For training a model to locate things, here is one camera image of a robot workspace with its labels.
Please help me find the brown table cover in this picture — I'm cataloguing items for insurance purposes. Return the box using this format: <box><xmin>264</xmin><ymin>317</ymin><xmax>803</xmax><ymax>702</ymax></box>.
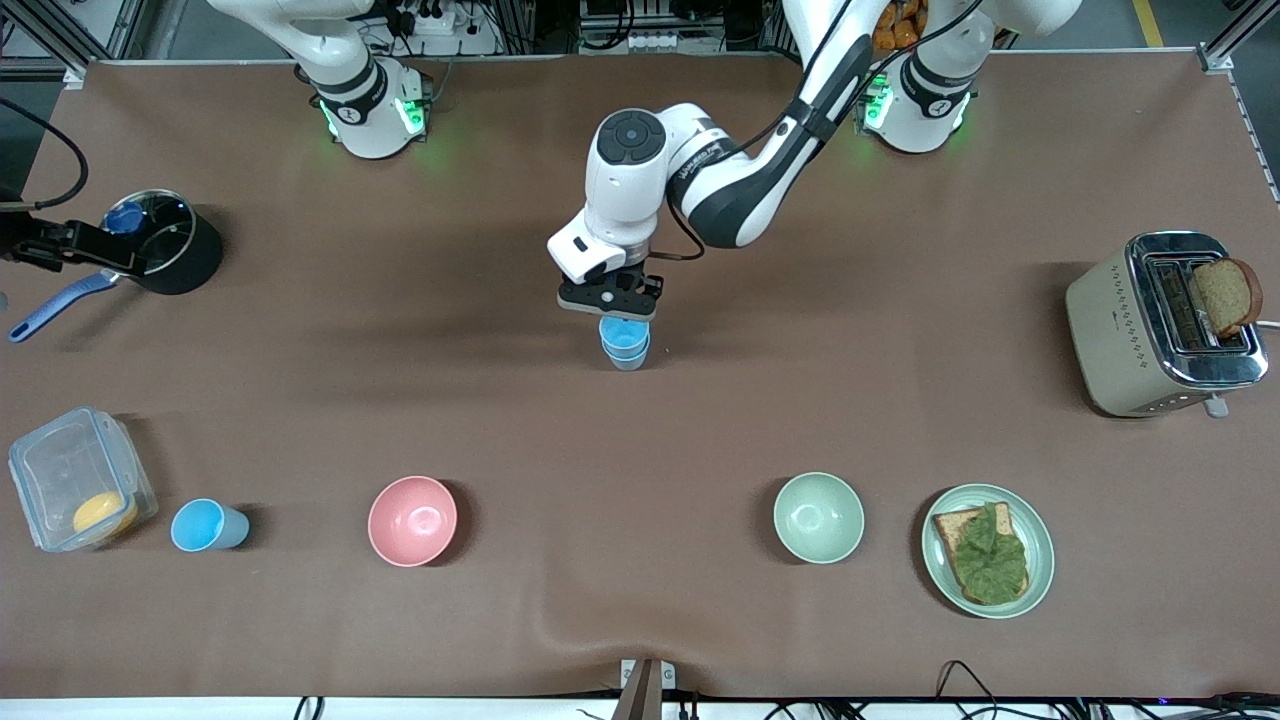
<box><xmin>0</xmin><ymin>55</ymin><xmax>1280</xmax><ymax>701</ymax></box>

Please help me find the green lettuce leaf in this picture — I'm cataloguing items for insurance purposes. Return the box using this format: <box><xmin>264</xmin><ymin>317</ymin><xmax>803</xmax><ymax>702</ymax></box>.
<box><xmin>950</xmin><ymin>503</ymin><xmax>1029</xmax><ymax>604</ymax></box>

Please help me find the pale green plate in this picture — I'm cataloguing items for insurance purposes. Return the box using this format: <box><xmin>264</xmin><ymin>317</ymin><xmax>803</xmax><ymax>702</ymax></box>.
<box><xmin>921</xmin><ymin>484</ymin><xmax>1056</xmax><ymax>620</ymax></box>

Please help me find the bread slice under lettuce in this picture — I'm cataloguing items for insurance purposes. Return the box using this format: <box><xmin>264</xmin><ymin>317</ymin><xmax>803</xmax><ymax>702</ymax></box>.
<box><xmin>932</xmin><ymin>502</ymin><xmax>1031</xmax><ymax>606</ymax></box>

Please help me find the pale green bowl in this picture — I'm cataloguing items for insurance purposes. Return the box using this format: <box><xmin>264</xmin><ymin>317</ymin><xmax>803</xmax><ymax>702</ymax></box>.
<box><xmin>773</xmin><ymin>472</ymin><xmax>866</xmax><ymax>565</ymax></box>

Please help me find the large white power strip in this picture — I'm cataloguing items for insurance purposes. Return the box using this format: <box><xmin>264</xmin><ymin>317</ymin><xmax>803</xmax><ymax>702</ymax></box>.
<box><xmin>365</xmin><ymin>0</ymin><xmax>501</xmax><ymax>56</ymax></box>

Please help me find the metal clamp bracket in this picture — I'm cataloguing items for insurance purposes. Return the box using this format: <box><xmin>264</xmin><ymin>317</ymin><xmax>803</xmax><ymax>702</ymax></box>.
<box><xmin>618</xmin><ymin>657</ymin><xmax>677</xmax><ymax>720</ymax></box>

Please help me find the pink bowl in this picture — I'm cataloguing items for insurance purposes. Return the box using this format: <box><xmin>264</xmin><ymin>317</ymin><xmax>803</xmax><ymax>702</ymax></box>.
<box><xmin>367</xmin><ymin>476</ymin><xmax>459</xmax><ymax>568</ymax></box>

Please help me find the bag of orange buns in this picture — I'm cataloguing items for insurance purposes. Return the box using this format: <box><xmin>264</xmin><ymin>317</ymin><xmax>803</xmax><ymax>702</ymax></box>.
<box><xmin>868</xmin><ymin>0</ymin><xmax>931</xmax><ymax>53</ymax></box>

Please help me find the black saucepan blue handle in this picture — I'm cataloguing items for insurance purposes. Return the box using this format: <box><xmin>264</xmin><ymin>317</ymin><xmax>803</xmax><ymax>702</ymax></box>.
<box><xmin>8</xmin><ymin>190</ymin><xmax>226</xmax><ymax>344</ymax></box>

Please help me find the clear plastic container blue seal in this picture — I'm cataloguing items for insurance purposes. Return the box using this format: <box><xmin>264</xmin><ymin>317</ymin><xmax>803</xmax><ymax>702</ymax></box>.
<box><xmin>8</xmin><ymin>406</ymin><xmax>159</xmax><ymax>553</ymax></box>

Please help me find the brown toast slice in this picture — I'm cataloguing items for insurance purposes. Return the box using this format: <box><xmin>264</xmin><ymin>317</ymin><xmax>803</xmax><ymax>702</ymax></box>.
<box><xmin>1192</xmin><ymin>258</ymin><xmax>1264</xmax><ymax>339</ymax></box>

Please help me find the yellow food piece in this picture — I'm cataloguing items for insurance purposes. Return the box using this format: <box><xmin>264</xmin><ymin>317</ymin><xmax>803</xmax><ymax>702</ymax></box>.
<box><xmin>72</xmin><ymin>490</ymin><xmax>139</xmax><ymax>541</ymax></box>

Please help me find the glass lid blue knob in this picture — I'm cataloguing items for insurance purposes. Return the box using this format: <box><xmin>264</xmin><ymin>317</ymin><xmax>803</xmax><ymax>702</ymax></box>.
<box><xmin>95</xmin><ymin>190</ymin><xmax>196</xmax><ymax>278</ymax></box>

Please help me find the beige chrome toaster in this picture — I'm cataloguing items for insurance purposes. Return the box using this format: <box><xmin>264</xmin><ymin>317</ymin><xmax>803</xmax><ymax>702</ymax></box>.
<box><xmin>1065</xmin><ymin>231</ymin><xmax>1271</xmax><ymax>419</ymax></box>

